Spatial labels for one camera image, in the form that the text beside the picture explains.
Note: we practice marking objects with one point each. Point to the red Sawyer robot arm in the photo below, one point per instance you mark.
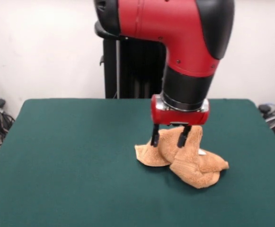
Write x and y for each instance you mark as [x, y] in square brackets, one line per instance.
[175, 35]

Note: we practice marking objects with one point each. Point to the tan terry towel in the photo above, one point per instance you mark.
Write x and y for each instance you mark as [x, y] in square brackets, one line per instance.
[189, 170]

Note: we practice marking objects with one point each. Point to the white round object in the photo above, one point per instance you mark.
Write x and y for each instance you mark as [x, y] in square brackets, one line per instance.
[272, 120]

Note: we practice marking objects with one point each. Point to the small black power adapter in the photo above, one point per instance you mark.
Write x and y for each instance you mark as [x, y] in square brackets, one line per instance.
[264, 108]

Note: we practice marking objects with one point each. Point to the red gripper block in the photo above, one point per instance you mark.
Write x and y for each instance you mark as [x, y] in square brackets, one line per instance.
[182, 117]

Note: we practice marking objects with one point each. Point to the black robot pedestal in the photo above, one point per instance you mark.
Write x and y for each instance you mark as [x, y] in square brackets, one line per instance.
[127, 71]

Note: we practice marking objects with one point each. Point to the dark green table cloth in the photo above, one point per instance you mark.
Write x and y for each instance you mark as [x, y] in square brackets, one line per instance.
[56, 165]

